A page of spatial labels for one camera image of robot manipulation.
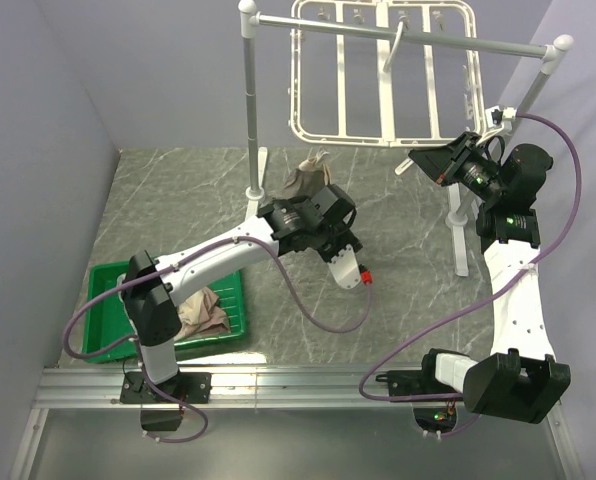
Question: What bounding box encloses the white clip drying hanger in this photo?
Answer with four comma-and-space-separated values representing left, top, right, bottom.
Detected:
288, 1, 485, 148

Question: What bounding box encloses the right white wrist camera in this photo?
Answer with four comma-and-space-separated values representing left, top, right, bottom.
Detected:
477, 105, 517, 145

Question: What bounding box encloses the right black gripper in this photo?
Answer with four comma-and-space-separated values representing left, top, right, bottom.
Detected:
408, 133, 504, 203

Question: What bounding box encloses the taupe beige underwear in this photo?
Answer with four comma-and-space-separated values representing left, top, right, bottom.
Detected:
280, 148, 332, 199

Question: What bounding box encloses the green plastic tray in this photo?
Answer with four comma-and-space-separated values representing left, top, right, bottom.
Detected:
81, 261, 248, 353

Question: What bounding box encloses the beige pink underwear pile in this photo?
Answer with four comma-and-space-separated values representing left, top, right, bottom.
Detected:
174, 287, 231, 342

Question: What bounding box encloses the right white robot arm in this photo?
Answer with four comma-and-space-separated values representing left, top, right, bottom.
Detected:
409, 132, 571, 424

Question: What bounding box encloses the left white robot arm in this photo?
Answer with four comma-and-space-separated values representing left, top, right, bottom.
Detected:
120, 184, 369, 402

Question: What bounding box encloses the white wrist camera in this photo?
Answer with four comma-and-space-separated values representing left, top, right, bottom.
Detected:
327, 244, 373, 290
477, 105, 517, 145

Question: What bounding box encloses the grey white garment rack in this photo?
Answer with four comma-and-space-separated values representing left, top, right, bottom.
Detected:
238, 0, 575, 277

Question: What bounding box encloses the aluminium rail base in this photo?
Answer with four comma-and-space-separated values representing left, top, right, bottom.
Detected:
11, 365, 583, 479

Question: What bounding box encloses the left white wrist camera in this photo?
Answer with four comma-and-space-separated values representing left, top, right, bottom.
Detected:
327, 244, 373, 290

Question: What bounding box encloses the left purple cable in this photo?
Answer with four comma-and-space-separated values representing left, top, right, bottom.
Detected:
62, 236, 374, 444

